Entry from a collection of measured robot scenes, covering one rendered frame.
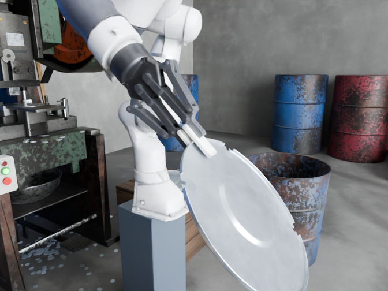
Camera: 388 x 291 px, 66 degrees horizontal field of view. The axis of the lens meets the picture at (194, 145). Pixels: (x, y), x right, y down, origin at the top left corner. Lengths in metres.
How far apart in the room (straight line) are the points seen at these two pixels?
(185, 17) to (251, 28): 3.42
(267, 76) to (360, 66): 1.11
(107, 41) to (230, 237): 0.37
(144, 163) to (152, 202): 0.14
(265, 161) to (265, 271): 1.32
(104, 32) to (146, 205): 0.67
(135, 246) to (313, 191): 0.80
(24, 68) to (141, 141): 0.72
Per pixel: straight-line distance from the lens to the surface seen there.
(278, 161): 1.77
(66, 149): 1.54
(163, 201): 1.02
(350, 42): 4.06
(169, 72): 0.51
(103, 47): 0.55
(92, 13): 0.58
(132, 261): 1.22
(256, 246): 0.48
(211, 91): 4.65
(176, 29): 1.01
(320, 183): 1.46
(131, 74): 0.55
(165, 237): 1.12
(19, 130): 1.52
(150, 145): 1.04
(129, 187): 1.58
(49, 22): 1.63
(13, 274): 1.52
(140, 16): 0.64
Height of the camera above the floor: 0.94
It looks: 14 degrees down
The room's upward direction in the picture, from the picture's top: straight up
